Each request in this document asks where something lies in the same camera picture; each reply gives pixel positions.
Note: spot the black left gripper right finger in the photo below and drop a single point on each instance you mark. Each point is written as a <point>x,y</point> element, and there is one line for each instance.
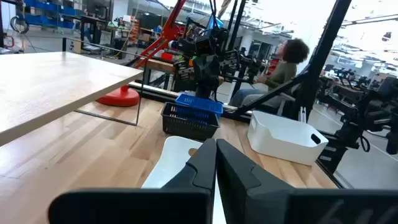
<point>264,205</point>

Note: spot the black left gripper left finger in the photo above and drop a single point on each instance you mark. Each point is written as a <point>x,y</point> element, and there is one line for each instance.
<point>140,208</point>

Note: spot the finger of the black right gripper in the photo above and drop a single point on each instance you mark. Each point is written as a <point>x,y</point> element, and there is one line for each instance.
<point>200,71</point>
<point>213,71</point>

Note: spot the blue perforated plastic basket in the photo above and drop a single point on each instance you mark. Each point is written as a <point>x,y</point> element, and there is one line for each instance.
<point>202,102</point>

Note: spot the white plastic storage bin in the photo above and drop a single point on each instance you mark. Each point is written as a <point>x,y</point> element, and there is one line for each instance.
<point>280,143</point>
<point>168,165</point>

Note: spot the black perforated plastic basket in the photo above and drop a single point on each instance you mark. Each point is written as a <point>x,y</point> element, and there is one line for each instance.
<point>186,130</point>

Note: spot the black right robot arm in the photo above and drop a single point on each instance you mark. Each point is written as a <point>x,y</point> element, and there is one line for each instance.
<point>205,93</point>

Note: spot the wooden workbench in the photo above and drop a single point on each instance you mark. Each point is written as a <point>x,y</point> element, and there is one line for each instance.
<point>158,65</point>

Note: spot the person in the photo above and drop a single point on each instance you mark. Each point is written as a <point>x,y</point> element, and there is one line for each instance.
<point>280,74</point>

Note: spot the red boom stand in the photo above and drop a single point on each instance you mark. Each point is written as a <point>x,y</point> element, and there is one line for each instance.
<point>119,98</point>

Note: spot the black workshop table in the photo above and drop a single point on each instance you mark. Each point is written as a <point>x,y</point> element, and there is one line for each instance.
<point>93,19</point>

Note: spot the blue storage rack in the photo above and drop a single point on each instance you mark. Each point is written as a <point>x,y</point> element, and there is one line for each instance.
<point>46,20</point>

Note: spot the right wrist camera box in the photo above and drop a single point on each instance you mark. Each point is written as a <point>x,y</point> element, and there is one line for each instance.
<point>203,46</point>

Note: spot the silver frame bracket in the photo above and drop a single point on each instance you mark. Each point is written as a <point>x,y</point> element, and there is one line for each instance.
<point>302,114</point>

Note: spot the black aluminium rig frame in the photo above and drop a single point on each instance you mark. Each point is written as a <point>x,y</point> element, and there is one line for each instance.
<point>325,46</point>

